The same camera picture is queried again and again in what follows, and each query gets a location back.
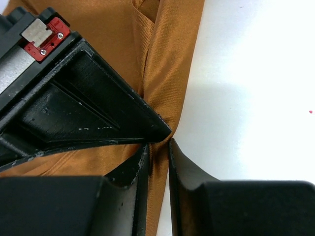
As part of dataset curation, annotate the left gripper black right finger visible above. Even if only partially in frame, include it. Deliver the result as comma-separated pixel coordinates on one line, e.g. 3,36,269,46
169,139,315,236

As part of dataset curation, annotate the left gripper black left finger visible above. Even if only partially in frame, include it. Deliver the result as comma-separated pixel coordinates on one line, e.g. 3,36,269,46
0,145,149,236

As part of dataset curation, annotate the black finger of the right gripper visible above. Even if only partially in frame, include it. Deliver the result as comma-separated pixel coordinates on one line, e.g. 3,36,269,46
0,38,171,170

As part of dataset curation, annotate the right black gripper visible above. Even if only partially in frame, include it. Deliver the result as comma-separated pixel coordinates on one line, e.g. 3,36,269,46
0,6,81,98

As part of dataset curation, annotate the brown cloth napkin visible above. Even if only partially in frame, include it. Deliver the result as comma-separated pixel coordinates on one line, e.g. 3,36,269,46
0,0,204,236

